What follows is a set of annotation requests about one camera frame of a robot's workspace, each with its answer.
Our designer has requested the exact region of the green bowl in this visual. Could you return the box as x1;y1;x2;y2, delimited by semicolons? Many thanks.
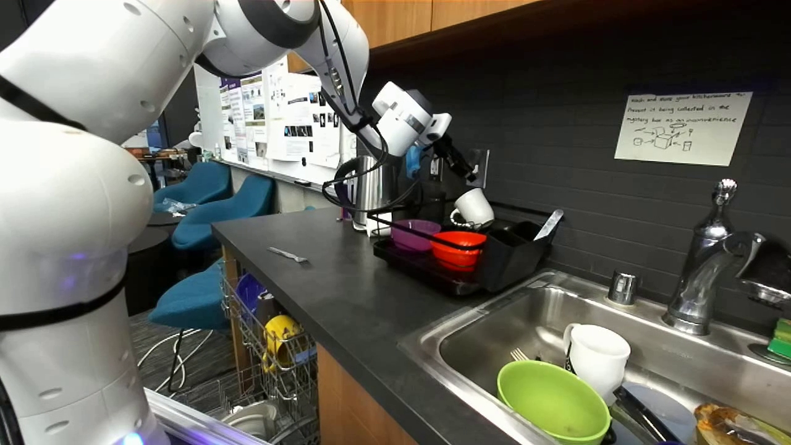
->
494;358;614;445

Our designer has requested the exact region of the dark round side table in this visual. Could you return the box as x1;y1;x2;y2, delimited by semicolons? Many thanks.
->
137;207;184;233

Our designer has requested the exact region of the chrome faucet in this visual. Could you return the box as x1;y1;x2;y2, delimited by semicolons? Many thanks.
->
664;176;770;337

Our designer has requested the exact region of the white power cable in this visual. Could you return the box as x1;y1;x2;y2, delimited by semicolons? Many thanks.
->
135;326;212;396

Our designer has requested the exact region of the brown plate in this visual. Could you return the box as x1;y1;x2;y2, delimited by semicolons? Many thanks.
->
693;401;791;445

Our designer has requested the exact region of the small metal strip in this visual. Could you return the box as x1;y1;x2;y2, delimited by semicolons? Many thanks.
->
267;245;311;268

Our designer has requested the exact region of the printed research poster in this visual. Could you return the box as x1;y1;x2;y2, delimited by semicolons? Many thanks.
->
215;64;346;172

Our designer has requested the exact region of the blue wrist camera box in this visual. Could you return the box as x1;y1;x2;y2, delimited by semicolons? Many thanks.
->
402;144;425;184

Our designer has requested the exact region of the wooden wall cabinet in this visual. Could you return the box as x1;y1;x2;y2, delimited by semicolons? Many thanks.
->
282;0;539;76

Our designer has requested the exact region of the dishwasher plate rack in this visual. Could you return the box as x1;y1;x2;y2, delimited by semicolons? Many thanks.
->
215;394;321;445

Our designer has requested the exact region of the blue upholstered chair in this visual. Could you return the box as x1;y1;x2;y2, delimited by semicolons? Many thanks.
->
168;171;278;252
152;158;235;216
146;257;232;331

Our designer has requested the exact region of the metal light switch plate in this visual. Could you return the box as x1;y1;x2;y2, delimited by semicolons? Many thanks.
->
472;145;492;187

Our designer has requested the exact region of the white utensil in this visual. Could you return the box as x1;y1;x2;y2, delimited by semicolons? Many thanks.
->
531;205;568;245

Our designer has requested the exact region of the stainless steel sink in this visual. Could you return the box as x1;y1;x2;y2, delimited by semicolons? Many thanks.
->
397;268;791;445

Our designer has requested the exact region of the yellow mug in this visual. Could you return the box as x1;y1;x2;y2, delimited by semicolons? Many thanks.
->
261;311;303;373

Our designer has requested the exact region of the plain white mug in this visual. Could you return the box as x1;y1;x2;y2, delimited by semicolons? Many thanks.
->
561;321;633;401

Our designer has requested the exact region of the wooden base cabinet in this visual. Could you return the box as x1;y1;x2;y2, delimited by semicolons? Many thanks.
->
315;344;418;445

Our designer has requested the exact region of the black wire dish rack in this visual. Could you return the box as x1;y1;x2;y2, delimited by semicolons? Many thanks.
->
367;196;556;297

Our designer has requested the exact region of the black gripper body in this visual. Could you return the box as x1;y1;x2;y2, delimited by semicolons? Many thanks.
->
420;129;471;185

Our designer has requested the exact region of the red bowl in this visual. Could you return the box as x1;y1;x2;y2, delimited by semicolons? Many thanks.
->
427;228;491;274

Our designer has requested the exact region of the whiteboard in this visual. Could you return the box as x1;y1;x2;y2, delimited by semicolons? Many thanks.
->
190;49;359;191

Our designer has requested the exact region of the green sponge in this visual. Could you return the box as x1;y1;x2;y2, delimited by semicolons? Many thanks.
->
765;317;791;360

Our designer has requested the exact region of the black handled utensil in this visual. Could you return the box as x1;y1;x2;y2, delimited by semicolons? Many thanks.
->
614;386;678;445

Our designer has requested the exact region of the purple bowl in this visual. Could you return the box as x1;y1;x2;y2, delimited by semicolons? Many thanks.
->
388;218;444;255

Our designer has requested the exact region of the white mug with blue rim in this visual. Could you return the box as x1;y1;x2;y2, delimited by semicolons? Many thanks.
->
448;185;497;231

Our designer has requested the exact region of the white paper wall sign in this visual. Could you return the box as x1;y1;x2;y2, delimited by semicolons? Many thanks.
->
614;90;757;168

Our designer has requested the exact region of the white dinner plate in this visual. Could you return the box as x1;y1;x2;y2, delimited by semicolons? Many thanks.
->
220;401;279;441

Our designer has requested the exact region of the dishwasher cup rack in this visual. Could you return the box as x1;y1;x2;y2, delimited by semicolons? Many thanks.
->
220;274;319;412

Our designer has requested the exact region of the black utensil caddy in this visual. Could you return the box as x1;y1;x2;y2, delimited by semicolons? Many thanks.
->
477;218;554;295

